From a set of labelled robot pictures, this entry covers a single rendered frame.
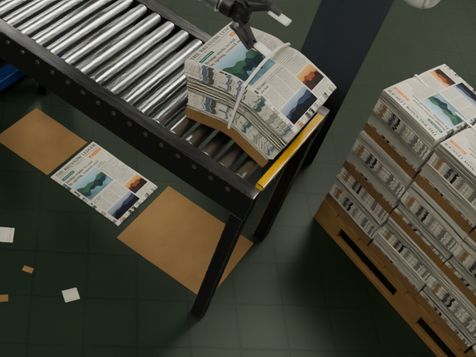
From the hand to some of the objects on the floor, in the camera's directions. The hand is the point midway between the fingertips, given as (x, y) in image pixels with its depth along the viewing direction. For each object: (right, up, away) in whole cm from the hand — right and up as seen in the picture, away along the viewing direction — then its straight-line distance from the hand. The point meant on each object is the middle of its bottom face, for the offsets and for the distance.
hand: (278, 37), depth 216 cm
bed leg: (-28, -96, +68) cm, 121 cm away
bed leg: (-2, -67, +100) cm, 120 cm away
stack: (+71, -94, +102) cm, 156 cm away
